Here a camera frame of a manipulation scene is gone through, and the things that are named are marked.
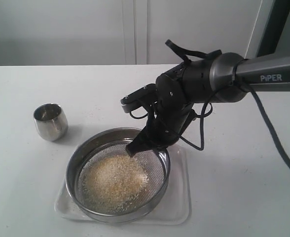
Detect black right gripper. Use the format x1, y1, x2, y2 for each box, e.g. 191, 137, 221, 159
125, 74, 193, 157

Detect rice and millet grains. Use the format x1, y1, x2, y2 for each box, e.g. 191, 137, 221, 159
82, 155, 148, 214

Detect round steel mesh sieve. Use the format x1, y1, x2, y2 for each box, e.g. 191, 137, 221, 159
65, 127, 171, 223

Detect stainless steel cup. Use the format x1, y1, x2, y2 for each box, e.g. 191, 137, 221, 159
33, 103, 69, 141

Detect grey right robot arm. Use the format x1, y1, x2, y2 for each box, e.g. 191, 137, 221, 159
121, 52, 290, 156

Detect white plastic tray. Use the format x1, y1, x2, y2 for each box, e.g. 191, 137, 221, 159
54, 145, 191, 226

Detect white cabinet doors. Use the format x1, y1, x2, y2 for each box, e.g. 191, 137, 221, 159
0, 0, 273, 65

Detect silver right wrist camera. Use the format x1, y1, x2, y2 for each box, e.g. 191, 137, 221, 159
120, 83, 158, 114

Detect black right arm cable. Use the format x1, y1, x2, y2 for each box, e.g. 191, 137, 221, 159
130, 39, 290, 185

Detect dark grey post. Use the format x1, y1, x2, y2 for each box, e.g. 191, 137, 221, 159
256, 0, 290, 57

